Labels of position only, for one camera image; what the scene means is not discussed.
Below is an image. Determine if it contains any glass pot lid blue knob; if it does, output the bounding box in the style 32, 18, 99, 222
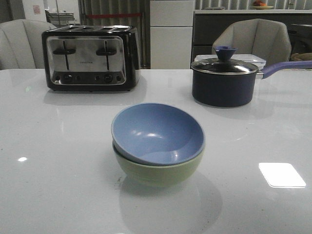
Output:
191, 46, 258, 75

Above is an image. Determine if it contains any beige chair left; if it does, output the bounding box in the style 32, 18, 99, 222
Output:
0, 19, 56, 70

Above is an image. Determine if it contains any white refrigerator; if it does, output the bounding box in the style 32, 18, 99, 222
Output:
150, 0, 195, 69

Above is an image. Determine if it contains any blue bowl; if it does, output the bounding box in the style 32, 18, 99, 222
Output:
111, 103, 205, 166

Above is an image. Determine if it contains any beige chair right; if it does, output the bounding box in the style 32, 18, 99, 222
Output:
213, 19, 292, 66

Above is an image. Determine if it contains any green bowl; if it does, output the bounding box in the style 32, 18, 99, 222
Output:
112, 142, 206, 187

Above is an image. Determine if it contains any black and chrome toaster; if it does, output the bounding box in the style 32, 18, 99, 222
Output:
42, 25, 140, 91

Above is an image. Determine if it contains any dark blue saucepan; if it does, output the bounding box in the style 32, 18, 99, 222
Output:
192, 60, 312, 107

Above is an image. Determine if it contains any fruit plate on counter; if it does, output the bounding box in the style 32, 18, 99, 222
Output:
252, 0, 273, 10

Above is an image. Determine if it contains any clear plastic container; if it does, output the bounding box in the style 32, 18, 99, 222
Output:
194, 54, 266, 69

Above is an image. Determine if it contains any beige chair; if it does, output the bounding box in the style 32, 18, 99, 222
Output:
0, 19, 56, 70
213, 19, 292, 66

